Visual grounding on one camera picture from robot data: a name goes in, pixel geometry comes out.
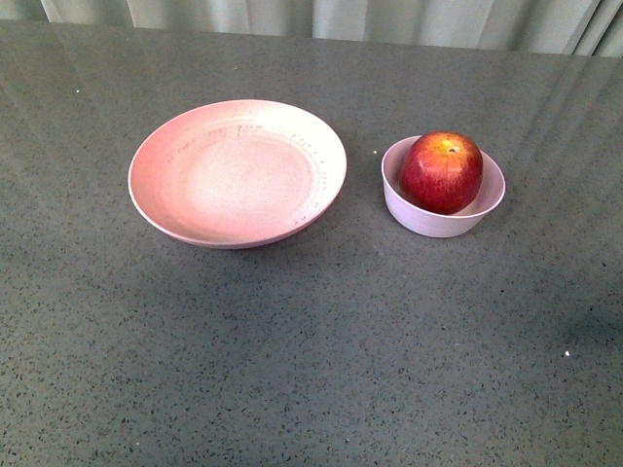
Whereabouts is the white curtain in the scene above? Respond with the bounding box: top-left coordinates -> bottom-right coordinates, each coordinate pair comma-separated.
1,0 -> 622,57

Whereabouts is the red yellow apple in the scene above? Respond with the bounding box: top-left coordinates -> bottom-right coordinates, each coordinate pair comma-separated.
399,130 -> 484,215

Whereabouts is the pink bowl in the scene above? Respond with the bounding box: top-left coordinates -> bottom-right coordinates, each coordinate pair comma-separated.
381,136 -> 506,238

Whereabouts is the pink plate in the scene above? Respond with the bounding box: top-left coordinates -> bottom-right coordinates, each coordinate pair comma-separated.
128,99 -> 347,249

